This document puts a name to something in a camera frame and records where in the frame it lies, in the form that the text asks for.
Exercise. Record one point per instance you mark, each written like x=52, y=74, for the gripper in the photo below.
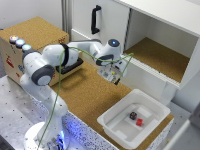
x=108, y=71

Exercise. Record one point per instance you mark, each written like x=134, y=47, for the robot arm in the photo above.
x=50, y=60

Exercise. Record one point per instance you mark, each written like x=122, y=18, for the purple block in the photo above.
x=133, y=115

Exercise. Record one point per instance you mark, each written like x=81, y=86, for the pink block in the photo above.
x=139, y=122

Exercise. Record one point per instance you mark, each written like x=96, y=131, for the white sliding door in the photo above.
x=111, y=20

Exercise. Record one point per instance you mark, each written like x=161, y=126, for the white plastic box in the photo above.
x=150, y=106

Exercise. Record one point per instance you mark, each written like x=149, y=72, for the white cabinet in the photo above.
x=160, y=50

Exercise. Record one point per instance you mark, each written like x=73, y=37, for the wooden drawer box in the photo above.
x=33, y=31

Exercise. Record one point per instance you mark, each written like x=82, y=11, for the green button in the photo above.
x=26, y=47

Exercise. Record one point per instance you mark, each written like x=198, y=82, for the blue button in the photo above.
x=20, y=42

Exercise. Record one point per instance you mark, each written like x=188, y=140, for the red button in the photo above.
x=14, y=39

